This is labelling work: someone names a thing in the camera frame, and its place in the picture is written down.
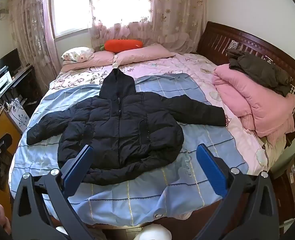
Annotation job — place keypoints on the orange carrot plush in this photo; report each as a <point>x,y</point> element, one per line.
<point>122,45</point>

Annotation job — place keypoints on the window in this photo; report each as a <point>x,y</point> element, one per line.
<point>70,5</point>

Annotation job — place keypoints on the striped pink blanket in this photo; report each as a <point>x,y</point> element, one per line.
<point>272,142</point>

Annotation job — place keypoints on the white printer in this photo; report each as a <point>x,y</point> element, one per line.
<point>0,83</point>

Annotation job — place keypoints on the white floral pillow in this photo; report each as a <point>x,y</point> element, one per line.
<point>77,53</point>

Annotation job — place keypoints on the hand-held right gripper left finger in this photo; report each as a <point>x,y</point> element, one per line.
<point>78,166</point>

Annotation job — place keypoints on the wooden cabinet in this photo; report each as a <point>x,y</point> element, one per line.
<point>0,127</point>

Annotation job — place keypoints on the folded pink quilt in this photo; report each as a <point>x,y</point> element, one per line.
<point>257,102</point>

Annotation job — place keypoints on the black monitor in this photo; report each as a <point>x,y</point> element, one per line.
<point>10,61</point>

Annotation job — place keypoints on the white rounded object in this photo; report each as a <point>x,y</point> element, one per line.
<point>153,233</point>

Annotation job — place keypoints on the dark olive jacket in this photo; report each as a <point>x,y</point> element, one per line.
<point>260,71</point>

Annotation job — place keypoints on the black hooded puffer jacket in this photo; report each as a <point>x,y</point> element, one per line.
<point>127,130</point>

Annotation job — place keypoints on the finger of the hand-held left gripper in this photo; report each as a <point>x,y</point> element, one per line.
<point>2,143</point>

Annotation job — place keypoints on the long pink pillow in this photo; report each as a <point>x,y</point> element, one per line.
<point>142,53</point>

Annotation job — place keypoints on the dark wooden headboard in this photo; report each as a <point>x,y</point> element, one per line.
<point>212,37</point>

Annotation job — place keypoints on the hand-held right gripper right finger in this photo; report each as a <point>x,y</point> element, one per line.
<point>211,170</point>

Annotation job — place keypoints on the black desk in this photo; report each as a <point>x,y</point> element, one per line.
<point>25,80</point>

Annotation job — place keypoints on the blue plaid printed bed sheet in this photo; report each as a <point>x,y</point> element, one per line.
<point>162,195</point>

